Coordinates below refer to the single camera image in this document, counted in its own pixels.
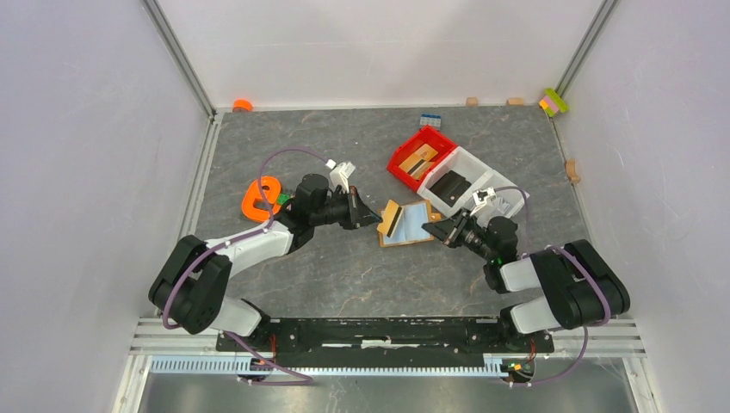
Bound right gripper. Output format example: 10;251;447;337
422;206;495;262

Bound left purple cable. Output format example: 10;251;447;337
161;148;335;386

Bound red plastic bin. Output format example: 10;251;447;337
387;126;457;192

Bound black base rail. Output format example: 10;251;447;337
244;317;554;368

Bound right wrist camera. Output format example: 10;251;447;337
470;187;497;218

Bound white bin near red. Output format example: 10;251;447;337
417;146;495;217

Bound orange card holder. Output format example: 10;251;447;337
379;200;443;247

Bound blue lego brick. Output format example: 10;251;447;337
419;114;442;129

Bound colourful block stack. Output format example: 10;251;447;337
538;88;570;118

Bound white bin far right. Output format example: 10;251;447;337
454;171;525;225

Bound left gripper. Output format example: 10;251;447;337
311;186;382;231

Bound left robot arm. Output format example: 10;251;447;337
148;174;382;351

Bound cards in white bin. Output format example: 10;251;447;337
494;196;512;216

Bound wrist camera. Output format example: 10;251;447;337
325;159;356;194
470;187;497;218

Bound black wallet in bin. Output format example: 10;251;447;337
429;170;472;207

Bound wooden block on rail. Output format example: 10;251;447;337
565;159;581;185

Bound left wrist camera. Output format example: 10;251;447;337
325;159;356;194

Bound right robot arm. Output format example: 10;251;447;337
422;210;631;351

